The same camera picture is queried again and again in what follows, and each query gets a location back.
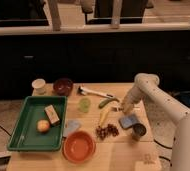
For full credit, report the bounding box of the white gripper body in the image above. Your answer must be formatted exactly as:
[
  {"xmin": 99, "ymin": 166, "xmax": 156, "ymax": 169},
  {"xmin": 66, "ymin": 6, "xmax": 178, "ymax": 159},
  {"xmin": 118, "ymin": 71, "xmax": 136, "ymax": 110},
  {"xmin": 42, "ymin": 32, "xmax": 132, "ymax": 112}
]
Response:
[{"xmin": 121, "ymin": 86, "xmax": 143, "ymax": 112}]

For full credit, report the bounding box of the silver fork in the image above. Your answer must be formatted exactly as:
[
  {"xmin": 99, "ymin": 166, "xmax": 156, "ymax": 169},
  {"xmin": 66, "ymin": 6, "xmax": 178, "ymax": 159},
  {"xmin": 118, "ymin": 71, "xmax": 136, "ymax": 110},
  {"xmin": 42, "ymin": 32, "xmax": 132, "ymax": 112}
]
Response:
[{"xmin": 110, "ymin": 105, "xmax": 141, "ymax": 113}]

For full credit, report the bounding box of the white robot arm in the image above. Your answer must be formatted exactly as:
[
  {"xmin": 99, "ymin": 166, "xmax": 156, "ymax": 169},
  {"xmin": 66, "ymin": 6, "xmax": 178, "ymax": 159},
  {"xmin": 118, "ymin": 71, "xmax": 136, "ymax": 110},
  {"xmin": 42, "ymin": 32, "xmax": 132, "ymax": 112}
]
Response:
[{"xmin": 121, "ymin": 73, "xmax": 190, "ymax": 171}]

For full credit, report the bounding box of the dark maroon bowl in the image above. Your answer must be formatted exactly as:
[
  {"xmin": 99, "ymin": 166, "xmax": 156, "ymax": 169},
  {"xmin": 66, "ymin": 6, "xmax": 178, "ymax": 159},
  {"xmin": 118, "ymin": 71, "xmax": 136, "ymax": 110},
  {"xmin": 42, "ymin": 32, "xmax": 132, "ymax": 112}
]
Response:
[{"xmin": 53, "ymin": 78, "xmax": 73, "ymax": 96}]

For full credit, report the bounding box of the orange red bowl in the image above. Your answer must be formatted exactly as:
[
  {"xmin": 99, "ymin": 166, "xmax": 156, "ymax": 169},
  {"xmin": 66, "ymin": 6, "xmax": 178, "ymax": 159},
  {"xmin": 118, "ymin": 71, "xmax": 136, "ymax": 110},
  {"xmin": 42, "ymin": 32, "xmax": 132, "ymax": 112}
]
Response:
[{"xmin": 63, "ymin": 131, "xmax": 96, "ymax": 164}]

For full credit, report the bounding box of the blue sponge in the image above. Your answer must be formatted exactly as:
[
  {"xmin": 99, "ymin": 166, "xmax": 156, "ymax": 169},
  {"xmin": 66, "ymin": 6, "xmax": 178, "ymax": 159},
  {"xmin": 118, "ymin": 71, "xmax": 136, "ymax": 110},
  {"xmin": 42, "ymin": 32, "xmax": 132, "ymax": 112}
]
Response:
[{"xmin": 119, "ymin": 114, "xmax": 139, "ymax": 130}]

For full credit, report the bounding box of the metal cup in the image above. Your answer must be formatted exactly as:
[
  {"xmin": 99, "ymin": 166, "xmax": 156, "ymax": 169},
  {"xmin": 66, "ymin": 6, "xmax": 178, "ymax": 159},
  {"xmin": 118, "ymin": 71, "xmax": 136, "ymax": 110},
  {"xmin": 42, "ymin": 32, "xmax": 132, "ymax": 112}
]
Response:
[{"xmin": 132, "ymin": 123, "xmax": 147, "ymax": 141}]

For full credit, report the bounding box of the yellow banana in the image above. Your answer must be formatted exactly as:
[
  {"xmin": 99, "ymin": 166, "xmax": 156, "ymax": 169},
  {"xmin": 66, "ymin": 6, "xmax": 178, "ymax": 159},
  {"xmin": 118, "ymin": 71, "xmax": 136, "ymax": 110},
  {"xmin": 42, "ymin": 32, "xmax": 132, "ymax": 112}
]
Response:
[{"xmin": 99, "ymin": 107, "xmax": 111, "ymax": 127}]

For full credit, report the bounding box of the bunch of red grapes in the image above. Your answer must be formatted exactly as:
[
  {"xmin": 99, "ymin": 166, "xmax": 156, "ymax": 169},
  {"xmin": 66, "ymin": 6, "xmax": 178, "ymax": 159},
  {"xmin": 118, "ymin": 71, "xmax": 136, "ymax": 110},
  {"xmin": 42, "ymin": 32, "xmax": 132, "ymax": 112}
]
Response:
[{"xmin": 95, "ymin": 124, "xmax": 119, "ymax": 140}]

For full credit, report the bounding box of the green translucent cup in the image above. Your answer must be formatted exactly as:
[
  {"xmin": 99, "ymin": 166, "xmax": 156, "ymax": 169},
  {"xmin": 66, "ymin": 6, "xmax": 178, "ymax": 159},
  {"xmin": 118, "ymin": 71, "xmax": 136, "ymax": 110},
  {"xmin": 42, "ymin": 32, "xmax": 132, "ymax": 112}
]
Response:
[{"xmin": 78, "ymin": 98, "xmax": 91, "ymax": 113}]

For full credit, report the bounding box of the grey cloth piece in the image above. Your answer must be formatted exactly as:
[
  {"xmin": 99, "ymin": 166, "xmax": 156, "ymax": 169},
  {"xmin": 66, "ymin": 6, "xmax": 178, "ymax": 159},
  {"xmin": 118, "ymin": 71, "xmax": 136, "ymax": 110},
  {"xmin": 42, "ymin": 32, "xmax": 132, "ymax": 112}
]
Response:
[{"xmin": 63, "ymin": 120, "xmax": 81, "ymax": 137}]

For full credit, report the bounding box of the yellow apple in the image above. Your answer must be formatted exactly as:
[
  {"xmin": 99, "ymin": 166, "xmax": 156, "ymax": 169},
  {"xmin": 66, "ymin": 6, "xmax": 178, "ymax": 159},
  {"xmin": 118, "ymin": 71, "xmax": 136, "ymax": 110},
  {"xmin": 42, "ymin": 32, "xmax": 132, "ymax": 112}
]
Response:
[{"xmin": 37, "ymin": 120, "xmax": 50, "ymax": 133}]

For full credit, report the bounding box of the white cup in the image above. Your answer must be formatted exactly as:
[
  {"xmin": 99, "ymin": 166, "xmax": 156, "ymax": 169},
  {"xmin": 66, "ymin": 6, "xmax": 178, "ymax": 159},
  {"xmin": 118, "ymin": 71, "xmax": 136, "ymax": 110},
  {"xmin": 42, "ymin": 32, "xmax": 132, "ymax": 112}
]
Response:
[{"xmin": 32, "ymin": 79, "xmax": 46, "ymax": 94}]

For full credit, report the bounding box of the green plastic tray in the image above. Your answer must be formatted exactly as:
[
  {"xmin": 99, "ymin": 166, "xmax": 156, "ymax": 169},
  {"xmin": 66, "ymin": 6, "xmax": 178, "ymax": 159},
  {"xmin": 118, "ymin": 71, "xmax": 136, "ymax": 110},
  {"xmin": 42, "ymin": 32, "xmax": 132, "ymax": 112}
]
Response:
[{"xmin": 7, "ymin": 96, "xmax": 67, "ymax": 152}]

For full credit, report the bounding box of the black cable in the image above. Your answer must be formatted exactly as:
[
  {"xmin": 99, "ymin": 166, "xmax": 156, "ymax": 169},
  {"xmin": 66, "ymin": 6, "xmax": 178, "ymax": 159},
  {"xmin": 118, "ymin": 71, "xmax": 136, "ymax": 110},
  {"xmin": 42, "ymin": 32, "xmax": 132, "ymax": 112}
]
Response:
[{"xmin": 153, "ymin": 139, "xmax": 173, "ymax": 150}]

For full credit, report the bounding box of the white handled brush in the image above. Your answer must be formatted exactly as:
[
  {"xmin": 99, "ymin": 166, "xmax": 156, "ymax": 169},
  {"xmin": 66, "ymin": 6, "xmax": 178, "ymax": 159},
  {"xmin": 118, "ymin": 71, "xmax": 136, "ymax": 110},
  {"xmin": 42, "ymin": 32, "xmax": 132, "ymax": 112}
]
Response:
[{"xmin": 78, "ymin": 86, "xmax": 113, "ymax": 98}]

